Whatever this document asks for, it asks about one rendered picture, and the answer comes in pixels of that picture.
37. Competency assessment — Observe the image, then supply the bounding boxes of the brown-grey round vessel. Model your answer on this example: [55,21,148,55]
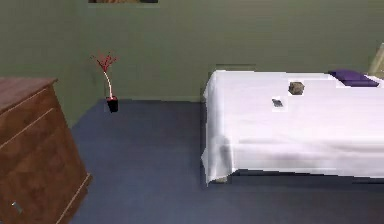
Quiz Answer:
[288,80,305,96]

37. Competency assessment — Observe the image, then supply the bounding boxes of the brown wooden chest of drawers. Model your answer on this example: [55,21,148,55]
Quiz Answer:
[0,76,93,224]

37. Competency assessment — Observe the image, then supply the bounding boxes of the red plant in black pot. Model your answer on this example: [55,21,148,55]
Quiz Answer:
[90,51,120,114]

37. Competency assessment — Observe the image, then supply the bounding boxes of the white bed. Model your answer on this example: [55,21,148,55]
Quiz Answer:
[200,69,384,185]

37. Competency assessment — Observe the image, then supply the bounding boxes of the purple pillow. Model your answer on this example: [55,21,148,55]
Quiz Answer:
[328,68,380,88]

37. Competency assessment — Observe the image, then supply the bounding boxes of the framed picture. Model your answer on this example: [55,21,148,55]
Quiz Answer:
[88,0,159,4]

